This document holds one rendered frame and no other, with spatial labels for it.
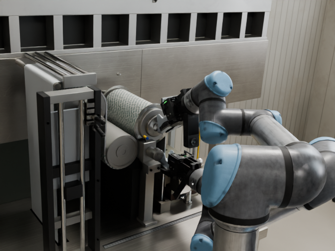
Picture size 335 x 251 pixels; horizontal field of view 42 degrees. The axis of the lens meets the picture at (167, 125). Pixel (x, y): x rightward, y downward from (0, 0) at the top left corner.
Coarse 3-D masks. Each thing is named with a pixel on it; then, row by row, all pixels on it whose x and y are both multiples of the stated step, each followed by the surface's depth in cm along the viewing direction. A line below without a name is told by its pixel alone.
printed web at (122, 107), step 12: (108, 96) 163; (120, 96) 159; (132, 96) 157; (108, 108) 161; (120, 108) 155; (132, 108) 150; (108, 120) 163; (120, 120) 155; (132, 120) 148; (132, 132) 149; (60, 228) 145
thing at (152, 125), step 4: (152, 116) 147; (156, 116) 146; (148, 120) 146; (152, 120) 146; (156, 120) 147; (148, 124) 145; (152, 124) 146; (156, 124) 147; (148, 128) 146; (152, 128) 147; (156, 128) 148; (148, 132) 147; (152, 132) 147; (156, 132) 148
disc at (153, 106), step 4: (152, 104) 146; (156, 104) 147; (160, 104) 148; (144, 108) 145; (148, 108) 146; (152, 108) 147; (156, 108) 148; (160, 108) 149; (140, 112) 145; (144, 112) 145; (140, 116) 145; (136, 120) 144; (140, 120) 145; (136, 124) 145; (136, 128) 145; (136, 132) 146; (136, 136) 147; (140, 136) 148; (164, 136) 154; (140, 140) 148; (156, 140) 152; (160, 140) 153
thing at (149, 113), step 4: (148, 112) 145; (152, 112) 146; (156, 112) 147; (160, 112) 148; (144, 116) 145; (148, 116) 146; (164, 116) 150; (144, 120) 145; (140, 124) 145; (144, 124) 146; (140, 128) 145; (144, 128) 146; (140, 132) 146; (144, 132) 147; (148, 136) 148; (152, 136) 149; (156, 136) 150; (160, 136) 151
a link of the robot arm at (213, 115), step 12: (204, 108) 118; (216, 108) 117; (204, 120) 117; (216, 120) 116; (228, 120) 116; (240, 120) 117; (204, 132) 116; (216, 132) 115; (228, 132) 118; (240, 132) 118
